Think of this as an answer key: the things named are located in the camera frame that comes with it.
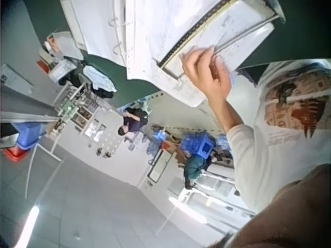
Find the person's left hand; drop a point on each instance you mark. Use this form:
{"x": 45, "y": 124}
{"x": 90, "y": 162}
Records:
{"x": 209, "y": 80}

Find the person's left fingers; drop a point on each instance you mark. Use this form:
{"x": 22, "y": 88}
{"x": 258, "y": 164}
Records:
{"x": 192, "y": 59}

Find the black-edged bound paper booklet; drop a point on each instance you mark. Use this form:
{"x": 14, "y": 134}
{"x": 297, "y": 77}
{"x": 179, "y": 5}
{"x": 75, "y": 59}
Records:
{"x": 232, "y": 31}

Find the thin metal rod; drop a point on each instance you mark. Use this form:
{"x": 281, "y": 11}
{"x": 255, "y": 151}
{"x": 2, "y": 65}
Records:
{"x": 245, "y": 36}

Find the blue plastic crate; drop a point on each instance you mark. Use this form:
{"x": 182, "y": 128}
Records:
{"x": 199, "y": 146}

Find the white cloth bundle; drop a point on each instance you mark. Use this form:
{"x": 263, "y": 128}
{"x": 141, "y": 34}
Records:
{"x": 101, "y": 80}

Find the cluttered metal shelf rack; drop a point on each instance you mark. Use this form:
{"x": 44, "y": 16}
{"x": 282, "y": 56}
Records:
{"x": 77, "y": 108}

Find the heap of boxes and bags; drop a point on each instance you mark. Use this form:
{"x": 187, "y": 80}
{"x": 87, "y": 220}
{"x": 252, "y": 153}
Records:
{"x": 58, "y": 56}

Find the grey metal workbench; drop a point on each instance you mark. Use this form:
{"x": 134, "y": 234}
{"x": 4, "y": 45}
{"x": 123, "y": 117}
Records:
{"x": 23, "y": 103}

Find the blue plastic bin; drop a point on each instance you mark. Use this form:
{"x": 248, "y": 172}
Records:
{"x": 27, "y": 134}

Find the red plastic bin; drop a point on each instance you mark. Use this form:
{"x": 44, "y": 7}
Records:
{"x": 16, "y": 153}

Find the white fluorescent light tube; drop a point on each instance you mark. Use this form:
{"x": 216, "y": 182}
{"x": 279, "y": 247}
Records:
{"x": 33, "y": 218}

